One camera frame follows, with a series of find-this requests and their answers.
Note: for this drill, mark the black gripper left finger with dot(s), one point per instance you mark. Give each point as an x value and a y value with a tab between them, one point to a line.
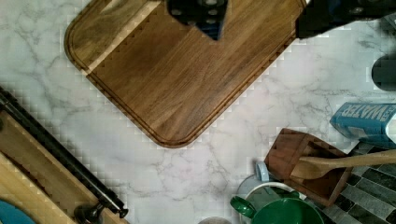
206	15

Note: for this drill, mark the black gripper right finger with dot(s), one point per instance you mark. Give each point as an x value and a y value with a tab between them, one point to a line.
321	16

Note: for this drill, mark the wooden cutting board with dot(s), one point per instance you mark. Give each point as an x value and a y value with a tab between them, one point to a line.
171	80

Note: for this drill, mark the black cup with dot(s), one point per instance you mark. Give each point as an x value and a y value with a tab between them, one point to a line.
384	72

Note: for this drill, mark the wooden spatula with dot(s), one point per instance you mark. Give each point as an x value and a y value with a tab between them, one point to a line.
314	167

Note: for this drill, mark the green mug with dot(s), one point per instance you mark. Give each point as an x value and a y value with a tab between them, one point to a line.
282	211

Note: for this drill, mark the clear jar with grains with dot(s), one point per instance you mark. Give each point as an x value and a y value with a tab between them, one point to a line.
215	220

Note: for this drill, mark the blue plate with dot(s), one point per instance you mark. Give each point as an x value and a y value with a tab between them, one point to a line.
10	214

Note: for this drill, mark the black drawer handle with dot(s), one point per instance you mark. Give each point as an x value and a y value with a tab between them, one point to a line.
107	197

